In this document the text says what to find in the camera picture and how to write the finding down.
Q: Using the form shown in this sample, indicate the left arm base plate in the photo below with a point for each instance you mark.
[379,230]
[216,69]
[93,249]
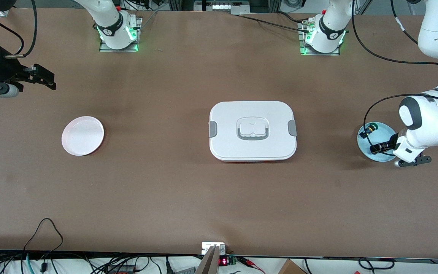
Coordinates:
[319,53]

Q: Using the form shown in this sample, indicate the green push button switch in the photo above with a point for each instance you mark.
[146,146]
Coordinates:
[369,130]

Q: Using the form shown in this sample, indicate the red digit display module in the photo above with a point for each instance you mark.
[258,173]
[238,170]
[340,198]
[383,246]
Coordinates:
[223,262]

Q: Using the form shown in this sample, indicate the cardboard box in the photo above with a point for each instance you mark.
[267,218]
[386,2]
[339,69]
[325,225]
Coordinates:
[291,268]

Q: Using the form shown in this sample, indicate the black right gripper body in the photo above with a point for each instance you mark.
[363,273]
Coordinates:
[9,71]

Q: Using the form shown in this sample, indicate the white lidded container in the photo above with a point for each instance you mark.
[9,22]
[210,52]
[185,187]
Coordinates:
[253,148]

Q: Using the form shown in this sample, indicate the pink round plate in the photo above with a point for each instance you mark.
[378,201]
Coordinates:
[83,136]

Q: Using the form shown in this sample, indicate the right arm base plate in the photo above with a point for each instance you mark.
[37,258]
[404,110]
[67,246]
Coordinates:
[118,50]

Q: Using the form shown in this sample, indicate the light blue round plate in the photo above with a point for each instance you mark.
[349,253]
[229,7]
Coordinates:
[384,133]

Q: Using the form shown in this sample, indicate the white power strip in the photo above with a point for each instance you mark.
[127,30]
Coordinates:
[222,6]

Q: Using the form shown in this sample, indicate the grey slanted bar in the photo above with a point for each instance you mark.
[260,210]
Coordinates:
[208,264]

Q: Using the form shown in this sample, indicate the green circuit board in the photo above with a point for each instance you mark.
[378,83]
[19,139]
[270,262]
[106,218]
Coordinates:
[233,261]

